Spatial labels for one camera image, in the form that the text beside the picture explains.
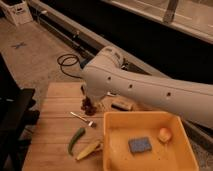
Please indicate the dark grape bunch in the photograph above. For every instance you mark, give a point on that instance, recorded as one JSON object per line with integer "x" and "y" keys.
{"x": 88, "y": 107}

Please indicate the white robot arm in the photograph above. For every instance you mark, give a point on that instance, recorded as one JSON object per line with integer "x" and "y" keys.
{"x": 103, "y": 74}

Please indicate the brown scrub brush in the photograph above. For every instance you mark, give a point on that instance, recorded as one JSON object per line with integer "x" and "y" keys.
{"x": 122, "y": 105}

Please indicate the metal fork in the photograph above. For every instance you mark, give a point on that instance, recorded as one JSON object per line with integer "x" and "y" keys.
{"x": 88, "y": 122}

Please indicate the yellow corn cob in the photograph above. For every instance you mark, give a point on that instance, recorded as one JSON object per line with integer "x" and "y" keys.
{"x": 88, "y": 149}

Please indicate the blue sponge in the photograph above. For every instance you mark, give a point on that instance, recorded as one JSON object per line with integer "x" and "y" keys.
{"x": 139, "y": 145}

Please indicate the orange round fruit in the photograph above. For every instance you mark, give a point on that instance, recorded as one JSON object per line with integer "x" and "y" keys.
{"x": 164, "y": 135}

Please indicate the black chair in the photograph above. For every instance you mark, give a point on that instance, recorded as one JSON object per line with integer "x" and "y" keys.
{"x": 15, "y": 114}

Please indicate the yellow plastic bin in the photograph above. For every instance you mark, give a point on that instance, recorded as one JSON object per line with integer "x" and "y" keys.
{"x": 120, "y": 127}

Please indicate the white cardboard box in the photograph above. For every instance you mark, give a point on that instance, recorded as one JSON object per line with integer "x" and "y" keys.
{"x": 17, "y": 14}

